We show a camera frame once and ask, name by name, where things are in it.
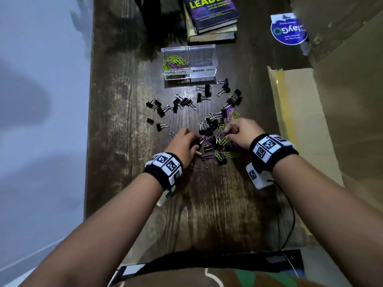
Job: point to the person's left hand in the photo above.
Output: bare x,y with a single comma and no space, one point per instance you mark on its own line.
182,146

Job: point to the person's right hand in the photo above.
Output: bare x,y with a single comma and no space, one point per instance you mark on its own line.
246,131

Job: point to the pile of coloured paper clips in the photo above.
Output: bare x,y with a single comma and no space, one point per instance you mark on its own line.
229,155

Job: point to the pile of black binder clips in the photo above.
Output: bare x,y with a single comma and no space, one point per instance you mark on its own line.
207,89

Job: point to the bunch of sorted paper clips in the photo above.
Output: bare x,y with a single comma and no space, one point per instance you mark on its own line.
175,62

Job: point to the clear two-compartment plastic box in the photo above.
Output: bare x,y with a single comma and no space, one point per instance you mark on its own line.
203,58

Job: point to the person's right forearm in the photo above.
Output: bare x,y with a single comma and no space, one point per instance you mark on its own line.
329,218

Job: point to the person's left forearm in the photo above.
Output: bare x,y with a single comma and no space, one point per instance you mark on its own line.
98,236

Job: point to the large brown cardboard box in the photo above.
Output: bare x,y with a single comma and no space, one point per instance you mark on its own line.
347,62

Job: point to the black left wristband white markers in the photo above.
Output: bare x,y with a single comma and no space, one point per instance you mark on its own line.
164,170

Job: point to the black wristband white markers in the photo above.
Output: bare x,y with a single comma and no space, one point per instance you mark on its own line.
272,152
164,170

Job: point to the black right wristband white markers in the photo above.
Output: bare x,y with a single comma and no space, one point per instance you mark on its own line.
272,152

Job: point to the yellowish cardboard sheet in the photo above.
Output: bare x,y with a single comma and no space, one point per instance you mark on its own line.
308,122

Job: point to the tan book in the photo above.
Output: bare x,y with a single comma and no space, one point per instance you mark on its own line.
212,37

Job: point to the blue round sticker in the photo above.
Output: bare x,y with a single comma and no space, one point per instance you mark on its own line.
288,31

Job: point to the purple hardcover book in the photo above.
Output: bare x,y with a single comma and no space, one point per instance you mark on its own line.
212,11

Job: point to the black blue bag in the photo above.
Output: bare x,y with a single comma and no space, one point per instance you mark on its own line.
287,263

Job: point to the green potted artificial plant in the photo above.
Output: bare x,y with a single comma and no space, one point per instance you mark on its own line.
148,8

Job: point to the black metal table leg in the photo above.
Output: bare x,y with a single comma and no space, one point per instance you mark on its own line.
119,277

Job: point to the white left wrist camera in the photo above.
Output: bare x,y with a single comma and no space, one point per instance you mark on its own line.
164,198

